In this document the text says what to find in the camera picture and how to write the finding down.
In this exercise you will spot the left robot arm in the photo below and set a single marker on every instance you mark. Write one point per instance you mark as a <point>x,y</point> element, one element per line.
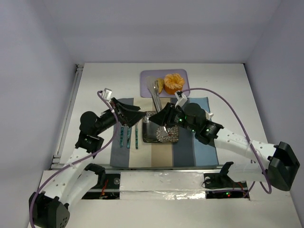
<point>50,205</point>

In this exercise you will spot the slice of bread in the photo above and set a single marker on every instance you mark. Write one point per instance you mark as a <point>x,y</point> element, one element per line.
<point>160,84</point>

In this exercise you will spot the fork with teal handle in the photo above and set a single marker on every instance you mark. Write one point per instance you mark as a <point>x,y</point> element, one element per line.
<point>121,137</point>

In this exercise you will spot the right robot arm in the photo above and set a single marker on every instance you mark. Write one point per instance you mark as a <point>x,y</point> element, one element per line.
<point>274,164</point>

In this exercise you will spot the peeled orange mandarin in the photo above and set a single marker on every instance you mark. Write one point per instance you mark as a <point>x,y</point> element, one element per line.
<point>173,83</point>

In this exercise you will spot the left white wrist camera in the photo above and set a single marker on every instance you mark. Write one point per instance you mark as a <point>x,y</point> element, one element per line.
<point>106,94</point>

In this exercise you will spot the aluminium rail frame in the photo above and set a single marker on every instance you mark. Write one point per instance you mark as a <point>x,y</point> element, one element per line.
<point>55,164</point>

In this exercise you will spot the foil covered white block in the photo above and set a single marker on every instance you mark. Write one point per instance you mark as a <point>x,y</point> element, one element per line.
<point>161,185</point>

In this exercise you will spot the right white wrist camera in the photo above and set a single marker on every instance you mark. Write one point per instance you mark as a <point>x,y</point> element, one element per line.
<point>181,98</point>

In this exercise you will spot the knife with teal handle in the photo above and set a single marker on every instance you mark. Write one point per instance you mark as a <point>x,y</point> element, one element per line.
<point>128,138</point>

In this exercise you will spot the lavender rectangular tray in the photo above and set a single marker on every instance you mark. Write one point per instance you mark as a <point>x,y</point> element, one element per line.
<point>144,92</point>

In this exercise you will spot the striped cloth placemat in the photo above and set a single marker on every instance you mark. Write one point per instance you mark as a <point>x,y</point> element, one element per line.
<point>186,152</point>

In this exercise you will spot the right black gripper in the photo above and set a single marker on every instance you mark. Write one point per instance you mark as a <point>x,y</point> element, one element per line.
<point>171,115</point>

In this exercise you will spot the spoon with teal handle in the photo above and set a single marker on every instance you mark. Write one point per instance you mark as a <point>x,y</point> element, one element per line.
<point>136,137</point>

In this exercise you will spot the black floral square plate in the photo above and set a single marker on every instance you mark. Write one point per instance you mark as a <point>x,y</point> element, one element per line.
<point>153,133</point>

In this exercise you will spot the white ceramic mug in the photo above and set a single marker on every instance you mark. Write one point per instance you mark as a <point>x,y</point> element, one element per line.
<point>209,115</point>

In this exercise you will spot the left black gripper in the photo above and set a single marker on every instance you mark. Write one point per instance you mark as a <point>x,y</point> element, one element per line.
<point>119,111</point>

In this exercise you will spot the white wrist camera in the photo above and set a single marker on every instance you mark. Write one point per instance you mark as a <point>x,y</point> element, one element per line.
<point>181,98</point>
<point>106,94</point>

